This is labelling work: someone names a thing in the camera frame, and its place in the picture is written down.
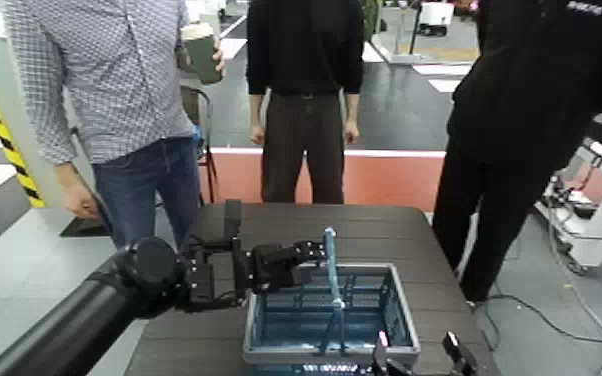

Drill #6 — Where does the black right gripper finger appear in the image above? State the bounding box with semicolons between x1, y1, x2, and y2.
440;331;481;376

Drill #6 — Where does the person in patterned shirt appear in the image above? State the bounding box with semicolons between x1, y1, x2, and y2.
1;0;227;251

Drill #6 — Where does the green plant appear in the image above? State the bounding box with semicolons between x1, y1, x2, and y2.
362;0;386;43

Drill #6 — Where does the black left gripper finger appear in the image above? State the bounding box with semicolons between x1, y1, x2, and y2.
371;330;405;376

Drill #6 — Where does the white mobile robot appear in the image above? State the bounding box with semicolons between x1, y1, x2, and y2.
417;1;456;38

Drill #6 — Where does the metal frame chair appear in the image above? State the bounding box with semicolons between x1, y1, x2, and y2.
180;84;219;206

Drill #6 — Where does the white floor cable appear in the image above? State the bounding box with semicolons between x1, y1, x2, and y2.
546;220;602;354

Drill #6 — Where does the person in black clothes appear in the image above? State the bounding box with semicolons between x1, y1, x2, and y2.
431;0;602;306

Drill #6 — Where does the yellow black hazard stripe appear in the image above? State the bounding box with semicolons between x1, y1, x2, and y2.
0;94;48;210

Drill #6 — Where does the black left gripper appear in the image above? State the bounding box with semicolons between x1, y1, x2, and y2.
179;238;329;312

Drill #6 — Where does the person in brown trousers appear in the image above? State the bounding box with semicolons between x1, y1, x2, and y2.
245;0;365;206

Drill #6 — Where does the black floor cable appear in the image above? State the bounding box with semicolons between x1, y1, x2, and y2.
471;293;602;352

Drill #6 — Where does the grey blue plastic crate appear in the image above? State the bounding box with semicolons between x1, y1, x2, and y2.
242;226;422;376

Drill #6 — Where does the green paper cup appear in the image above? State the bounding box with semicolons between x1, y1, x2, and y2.
181;23;225;85

